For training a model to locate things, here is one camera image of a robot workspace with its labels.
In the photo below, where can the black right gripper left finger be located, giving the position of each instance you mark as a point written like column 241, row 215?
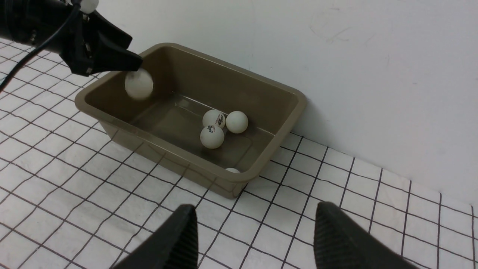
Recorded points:
column 174, row 245

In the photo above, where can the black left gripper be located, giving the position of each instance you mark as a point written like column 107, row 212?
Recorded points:
column 50, row 25

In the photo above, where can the olive green plastic bin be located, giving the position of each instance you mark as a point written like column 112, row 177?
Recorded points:
column 166, row 127

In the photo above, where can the white black grid tablecloth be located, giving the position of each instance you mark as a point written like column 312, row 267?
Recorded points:
column 71, row 198

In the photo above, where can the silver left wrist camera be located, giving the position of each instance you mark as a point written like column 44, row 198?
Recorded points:
column 83, row 6

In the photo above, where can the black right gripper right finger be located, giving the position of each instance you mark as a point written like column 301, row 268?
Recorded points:
column 340, row 243

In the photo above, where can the white ping-pong ball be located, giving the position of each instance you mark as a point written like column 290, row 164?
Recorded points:
column 237, row 122
column 233, row 170
column 138, row 84
column 214, row 117
column 212, row 136

